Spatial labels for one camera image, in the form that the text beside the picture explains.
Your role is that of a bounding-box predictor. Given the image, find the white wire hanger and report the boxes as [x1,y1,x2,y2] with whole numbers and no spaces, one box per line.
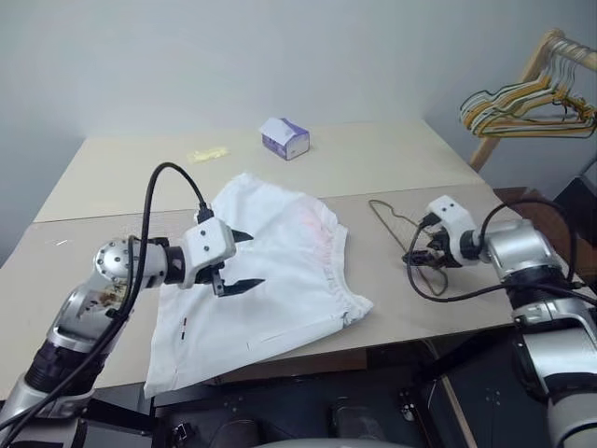
[465,41,597,132]

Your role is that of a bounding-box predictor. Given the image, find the white shorts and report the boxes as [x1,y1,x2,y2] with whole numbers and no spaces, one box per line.
[143,172,376,399]

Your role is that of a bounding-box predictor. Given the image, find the wooden clothes rack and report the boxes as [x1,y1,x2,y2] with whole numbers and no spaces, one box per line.
[467,28,597,172]

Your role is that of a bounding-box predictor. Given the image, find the black under-table frame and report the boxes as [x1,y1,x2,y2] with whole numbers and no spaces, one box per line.
[83,326,554,448]

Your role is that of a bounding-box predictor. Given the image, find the black cabinet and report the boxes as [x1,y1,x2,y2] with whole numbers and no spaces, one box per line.
[552,174,597,300]

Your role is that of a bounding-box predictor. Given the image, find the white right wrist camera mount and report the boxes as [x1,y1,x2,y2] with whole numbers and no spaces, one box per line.
[425,195,482,269]

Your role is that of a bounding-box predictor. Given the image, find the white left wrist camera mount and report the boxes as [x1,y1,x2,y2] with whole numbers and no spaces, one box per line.
[179,217,237,289]

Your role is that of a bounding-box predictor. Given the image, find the bunch of coloured hangers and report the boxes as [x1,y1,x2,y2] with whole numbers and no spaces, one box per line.
[461,46,593,137]

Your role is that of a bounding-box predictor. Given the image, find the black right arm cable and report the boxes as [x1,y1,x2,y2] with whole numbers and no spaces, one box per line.
[407,199,587,302]

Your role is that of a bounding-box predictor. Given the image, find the yellow scrap patch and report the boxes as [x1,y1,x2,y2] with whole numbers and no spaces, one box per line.
[186,146,230,164]

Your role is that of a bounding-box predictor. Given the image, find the purple white tissue box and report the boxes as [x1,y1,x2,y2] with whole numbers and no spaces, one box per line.
[258,116,312,162]

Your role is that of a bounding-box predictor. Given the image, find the black wire hanger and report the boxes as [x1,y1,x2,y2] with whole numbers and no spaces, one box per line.
[459,86,597,140]

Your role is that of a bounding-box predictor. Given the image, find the silver robot torso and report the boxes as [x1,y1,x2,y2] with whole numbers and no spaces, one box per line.
[273,435,389,448]

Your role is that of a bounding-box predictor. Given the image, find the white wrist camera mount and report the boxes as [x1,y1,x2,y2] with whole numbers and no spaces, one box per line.
[425,195,482,269]
[179,217,237,289]

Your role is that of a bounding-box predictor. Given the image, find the brown wire hanger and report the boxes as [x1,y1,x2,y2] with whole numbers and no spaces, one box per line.
[368,199,451,298]

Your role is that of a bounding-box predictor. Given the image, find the green wire hanger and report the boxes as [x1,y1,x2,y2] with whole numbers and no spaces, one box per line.
[475,50,597,139]

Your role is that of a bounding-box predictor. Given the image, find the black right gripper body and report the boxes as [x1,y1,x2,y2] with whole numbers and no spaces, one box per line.
[418,218,452,270]

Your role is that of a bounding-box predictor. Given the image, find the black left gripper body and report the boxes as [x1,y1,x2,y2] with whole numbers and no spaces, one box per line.
[194,262,226,287]

